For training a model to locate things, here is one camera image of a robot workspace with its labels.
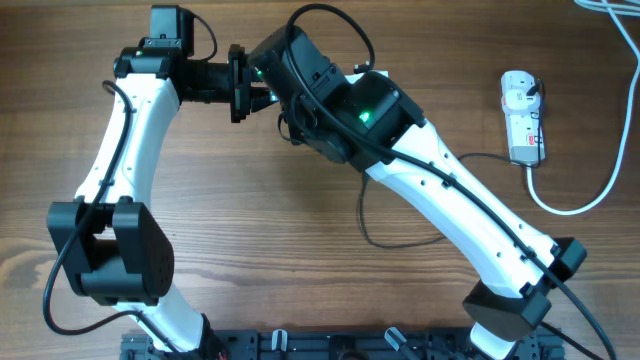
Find black USB charger cable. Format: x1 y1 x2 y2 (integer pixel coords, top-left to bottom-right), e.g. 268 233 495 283
356 78 546 250

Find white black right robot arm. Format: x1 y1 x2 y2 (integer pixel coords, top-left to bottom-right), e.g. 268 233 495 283
248 26 586 359

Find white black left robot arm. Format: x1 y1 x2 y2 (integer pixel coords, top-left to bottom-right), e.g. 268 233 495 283
47 5 276 359

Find white USB charger plug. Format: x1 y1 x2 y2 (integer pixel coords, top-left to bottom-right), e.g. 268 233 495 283
501 87 541 115

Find white power strip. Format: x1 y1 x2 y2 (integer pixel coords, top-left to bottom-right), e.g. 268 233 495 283
500 70 545 167

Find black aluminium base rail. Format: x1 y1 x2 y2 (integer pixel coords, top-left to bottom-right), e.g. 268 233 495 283
119 328 566 360

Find white power strip cord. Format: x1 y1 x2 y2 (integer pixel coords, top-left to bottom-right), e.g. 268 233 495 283
524 0 640 217

